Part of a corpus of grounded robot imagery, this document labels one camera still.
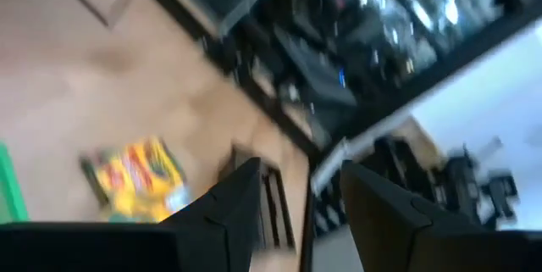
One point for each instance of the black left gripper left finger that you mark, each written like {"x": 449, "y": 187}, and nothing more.
{"x": 224, "y": 229}

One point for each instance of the black support beam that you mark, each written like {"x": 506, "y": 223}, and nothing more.
{"x": 444, "y": 81}

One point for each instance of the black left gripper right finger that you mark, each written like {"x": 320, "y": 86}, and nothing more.
{"x": 381, "y": 229}

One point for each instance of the green plastic basket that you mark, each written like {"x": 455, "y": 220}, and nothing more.
{"x": 10, "y": 187}

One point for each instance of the yellow office supply pack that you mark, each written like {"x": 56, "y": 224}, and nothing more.
{"x": 135, "y": 179}

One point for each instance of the black plastic basket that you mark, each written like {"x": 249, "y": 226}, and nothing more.
{"x": 275, "y": 204}

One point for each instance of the silver pole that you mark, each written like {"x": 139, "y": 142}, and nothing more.
{"x": 360, "y": 145}

